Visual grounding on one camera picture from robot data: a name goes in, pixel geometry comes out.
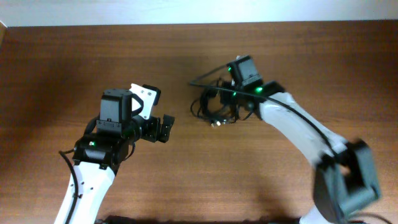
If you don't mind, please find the left camera cable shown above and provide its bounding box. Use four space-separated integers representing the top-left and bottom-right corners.
58 149 82 224

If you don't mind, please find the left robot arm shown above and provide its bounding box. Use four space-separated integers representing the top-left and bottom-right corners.
55 83 175 223

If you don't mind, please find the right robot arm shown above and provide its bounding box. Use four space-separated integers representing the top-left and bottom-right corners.
225 55 381 223

